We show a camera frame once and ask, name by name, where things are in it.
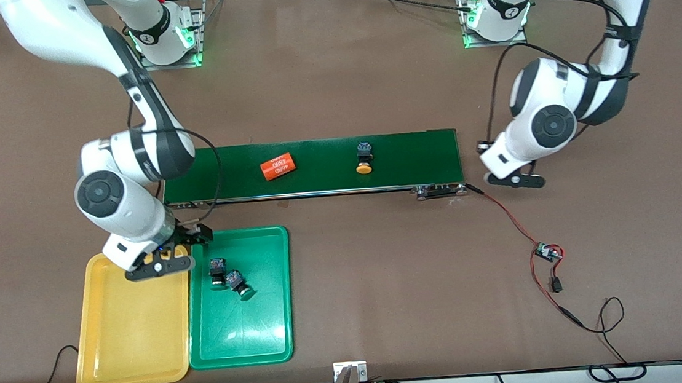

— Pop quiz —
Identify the green conveyor belt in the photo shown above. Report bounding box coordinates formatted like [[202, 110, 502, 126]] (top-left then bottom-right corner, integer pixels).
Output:
[[157, 125, 469, 224]]

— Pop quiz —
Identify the small green circuit board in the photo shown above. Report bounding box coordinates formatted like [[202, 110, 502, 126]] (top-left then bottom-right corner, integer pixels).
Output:
[[535, 240, 565, 264]]

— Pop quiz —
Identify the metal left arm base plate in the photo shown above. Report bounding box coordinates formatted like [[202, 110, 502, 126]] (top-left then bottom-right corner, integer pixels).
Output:
[[459, 0, 528, 50]]

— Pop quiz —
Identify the thin black looped cable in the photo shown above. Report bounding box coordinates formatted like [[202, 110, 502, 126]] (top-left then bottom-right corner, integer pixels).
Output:
[[576, 294, 648, 383]]

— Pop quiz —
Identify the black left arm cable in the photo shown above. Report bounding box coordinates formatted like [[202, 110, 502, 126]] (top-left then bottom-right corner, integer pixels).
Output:
[[474, 0, 645, 145]]

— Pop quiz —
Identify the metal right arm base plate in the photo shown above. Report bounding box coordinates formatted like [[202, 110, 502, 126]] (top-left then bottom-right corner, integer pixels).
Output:
[[133, 0, 208, 73]]

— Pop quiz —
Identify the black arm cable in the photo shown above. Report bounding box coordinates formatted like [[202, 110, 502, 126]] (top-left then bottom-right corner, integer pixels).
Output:
[[122, 85, 227, 230], [474, 0, 645, 145]]

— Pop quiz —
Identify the black arched table cable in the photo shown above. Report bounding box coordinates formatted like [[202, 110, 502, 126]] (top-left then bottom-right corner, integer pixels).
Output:
[[37, 344, 84, 383]]

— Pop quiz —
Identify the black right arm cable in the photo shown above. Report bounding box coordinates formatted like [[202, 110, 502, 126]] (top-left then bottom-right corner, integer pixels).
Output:
[[122, 85, 227, 230]]

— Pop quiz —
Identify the red and black wire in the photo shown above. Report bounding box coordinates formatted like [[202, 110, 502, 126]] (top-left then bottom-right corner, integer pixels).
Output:
[[464, 175, 585, 338]]

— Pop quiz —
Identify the yellow plastic tray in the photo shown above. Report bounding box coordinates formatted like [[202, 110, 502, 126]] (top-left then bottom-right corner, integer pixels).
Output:
[[65, 242, 201, 383]]

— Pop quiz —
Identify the green push button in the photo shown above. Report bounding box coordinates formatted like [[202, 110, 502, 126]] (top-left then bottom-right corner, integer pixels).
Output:
[[207, 257, 229, 291], [224, 268, 258, 303]]

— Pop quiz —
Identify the orange cylinder marked 4680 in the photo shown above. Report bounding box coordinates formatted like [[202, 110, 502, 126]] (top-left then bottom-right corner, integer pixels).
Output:
[[259, 152, 297, 183]]

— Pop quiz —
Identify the green plastic tray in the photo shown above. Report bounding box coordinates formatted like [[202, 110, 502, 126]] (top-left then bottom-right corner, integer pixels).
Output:
[[178, 224, 300, 371]]

